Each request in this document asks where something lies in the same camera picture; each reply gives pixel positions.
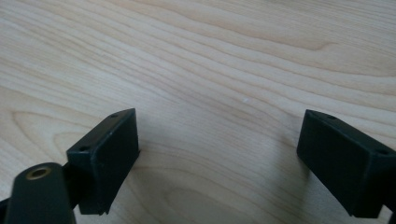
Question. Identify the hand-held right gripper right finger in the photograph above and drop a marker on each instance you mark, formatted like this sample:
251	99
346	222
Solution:
342	168

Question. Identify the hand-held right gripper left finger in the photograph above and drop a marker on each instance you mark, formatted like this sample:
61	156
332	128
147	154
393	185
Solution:
102	161

